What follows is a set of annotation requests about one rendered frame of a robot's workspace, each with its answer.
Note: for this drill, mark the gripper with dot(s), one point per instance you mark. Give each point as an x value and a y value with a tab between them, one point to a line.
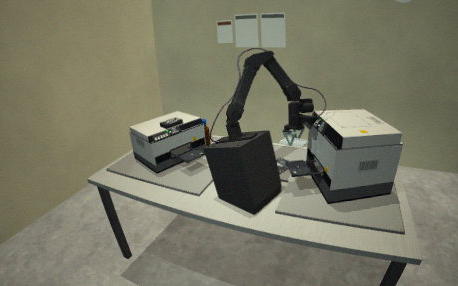
287	131

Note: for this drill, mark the brown bottle with blue cap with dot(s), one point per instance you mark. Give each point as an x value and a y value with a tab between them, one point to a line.
207	135

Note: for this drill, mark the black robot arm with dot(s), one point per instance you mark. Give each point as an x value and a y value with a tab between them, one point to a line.
235	109

